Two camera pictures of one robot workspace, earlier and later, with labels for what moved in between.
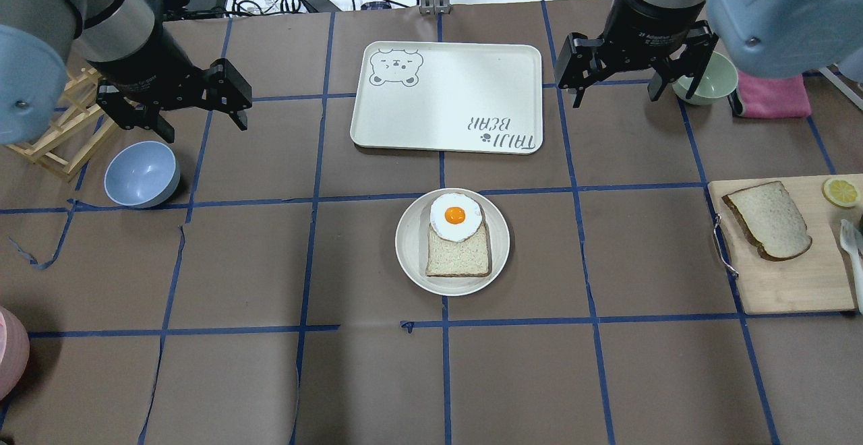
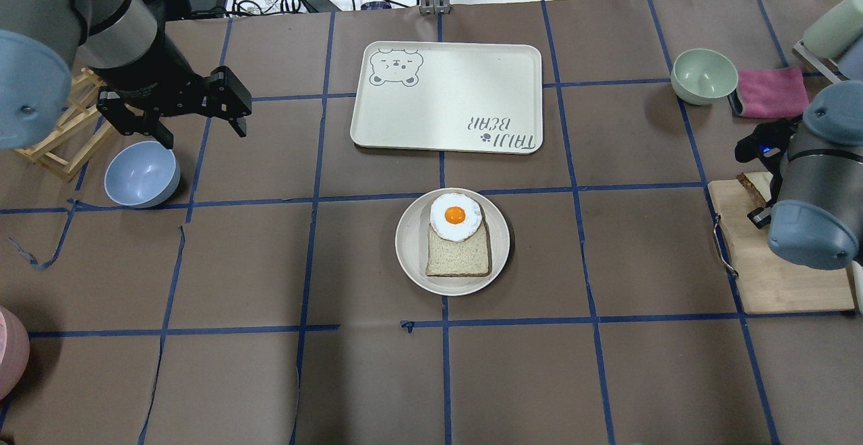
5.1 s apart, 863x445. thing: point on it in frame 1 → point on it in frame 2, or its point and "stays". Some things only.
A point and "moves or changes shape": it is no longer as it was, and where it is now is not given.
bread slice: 770,218 moves or changes shape
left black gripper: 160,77 stays
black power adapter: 316,2 stays
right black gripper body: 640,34 → 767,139
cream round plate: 411,245 stays
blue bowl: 142,174 stays
